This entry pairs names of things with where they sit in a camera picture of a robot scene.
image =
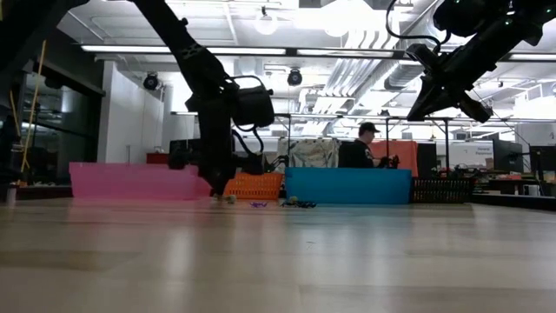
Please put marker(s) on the red box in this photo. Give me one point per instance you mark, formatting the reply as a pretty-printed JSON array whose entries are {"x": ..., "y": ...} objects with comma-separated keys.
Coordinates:
[{"x": 157, "y": 158}]

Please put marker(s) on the person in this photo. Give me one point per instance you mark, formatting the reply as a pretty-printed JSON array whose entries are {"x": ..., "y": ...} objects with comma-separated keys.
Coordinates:
[{"x": 358, "y": 150}]

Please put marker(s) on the purple toy spider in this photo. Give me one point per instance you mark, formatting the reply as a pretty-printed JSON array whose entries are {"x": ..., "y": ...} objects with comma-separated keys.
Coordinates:
[{"x": 258, "y": 204}]

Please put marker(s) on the black toy spider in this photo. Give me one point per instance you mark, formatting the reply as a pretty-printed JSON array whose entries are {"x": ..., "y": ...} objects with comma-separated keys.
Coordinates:
[{"x": 307, "y": 204}]

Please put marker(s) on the black plastic basket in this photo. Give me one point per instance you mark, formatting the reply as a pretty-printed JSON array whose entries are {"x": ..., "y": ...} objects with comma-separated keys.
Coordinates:
[{"x": 443, "y": 191}]

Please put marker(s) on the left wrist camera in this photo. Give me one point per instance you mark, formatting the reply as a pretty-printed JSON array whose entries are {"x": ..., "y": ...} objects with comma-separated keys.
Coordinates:
[{"x": 254, "y": 106}]

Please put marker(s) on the long ceiling light strip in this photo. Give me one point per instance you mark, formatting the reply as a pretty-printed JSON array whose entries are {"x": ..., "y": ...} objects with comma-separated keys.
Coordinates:
[{"x": 130, "y": 49}]

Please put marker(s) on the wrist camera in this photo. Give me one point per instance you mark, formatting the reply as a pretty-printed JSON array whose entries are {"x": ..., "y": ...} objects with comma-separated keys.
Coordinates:
[
  {"x": 423, "y": 54},
  {"x": 254, "y": 106}
]

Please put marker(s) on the orange hanging cloth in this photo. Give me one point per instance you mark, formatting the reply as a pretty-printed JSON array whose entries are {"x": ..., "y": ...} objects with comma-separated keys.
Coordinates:
[{"x": 401, "y": 154}]

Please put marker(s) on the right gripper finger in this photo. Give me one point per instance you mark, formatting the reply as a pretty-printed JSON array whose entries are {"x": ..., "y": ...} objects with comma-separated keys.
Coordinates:
[
  {"x": 434, "y": 106},
  {"x": 430, "y": 90}
]

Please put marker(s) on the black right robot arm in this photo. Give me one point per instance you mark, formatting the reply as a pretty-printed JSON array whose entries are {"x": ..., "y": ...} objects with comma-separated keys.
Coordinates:
[{"x": 534, "y": 17}]

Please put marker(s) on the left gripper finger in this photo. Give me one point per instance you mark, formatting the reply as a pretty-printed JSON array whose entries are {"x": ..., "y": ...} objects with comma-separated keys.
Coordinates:
[{"x": 219, "y": 180}]

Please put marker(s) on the beige patterned cloth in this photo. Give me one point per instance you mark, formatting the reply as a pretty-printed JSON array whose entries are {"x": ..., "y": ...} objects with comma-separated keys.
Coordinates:
[{"x": 310, "y": 152}]

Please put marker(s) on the black metal stand frame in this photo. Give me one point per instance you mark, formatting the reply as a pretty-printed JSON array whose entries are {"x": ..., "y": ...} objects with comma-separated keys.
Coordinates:
[{"x": 447, "y": 143}]

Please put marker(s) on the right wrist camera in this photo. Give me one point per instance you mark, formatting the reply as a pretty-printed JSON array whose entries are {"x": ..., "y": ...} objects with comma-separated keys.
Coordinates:
[{"x": 423, "y": 54}]

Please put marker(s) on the white sign board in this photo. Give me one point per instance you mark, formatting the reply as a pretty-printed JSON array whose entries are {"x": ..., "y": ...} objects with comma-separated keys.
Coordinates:
[{"x": 471, "y": 152}]

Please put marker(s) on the orange plastic basket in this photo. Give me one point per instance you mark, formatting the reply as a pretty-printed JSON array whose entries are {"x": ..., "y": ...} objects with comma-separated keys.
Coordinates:
[{"x": 256, "y": 187}]

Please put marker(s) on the blue plastic bin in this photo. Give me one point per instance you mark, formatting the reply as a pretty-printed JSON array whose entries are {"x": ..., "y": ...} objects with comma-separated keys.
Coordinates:
[{"x": 347, "y": 187}]

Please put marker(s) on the black ceiling spotlight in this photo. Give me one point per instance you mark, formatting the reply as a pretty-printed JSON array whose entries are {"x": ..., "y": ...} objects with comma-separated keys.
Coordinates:
[
  {"x": 150, "y": 81},
  {"x": 294, "y": 77}
]

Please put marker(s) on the round white ceiling lamp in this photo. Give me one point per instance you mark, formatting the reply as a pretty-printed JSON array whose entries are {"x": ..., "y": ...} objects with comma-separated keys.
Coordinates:
[{"x": 266, "y": 26}]

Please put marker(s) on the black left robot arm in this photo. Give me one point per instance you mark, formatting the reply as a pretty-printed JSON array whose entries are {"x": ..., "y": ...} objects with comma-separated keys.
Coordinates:
[{"x": 191, "y": 52}]

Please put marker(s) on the small white skull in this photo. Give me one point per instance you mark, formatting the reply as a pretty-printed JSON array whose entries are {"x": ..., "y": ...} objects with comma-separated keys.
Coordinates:
[
  {"x": 230, "y": 199},
  {"x": 293, "y": 199}
]

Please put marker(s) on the pink plastic bin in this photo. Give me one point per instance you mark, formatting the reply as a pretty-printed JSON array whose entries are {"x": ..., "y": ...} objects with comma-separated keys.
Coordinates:
[{"x": 139, "y": 182}]

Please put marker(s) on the black monitor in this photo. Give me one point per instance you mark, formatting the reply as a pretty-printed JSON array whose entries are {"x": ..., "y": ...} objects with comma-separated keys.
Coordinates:
[
  {"x": 507, "y": 155},
  {"x": 182, "y": 152},
  {"x": 543, "y": 158}
]

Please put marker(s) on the white cup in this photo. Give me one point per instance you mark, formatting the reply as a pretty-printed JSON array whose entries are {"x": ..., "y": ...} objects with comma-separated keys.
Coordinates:
[{"x": 11, "y": 195}]

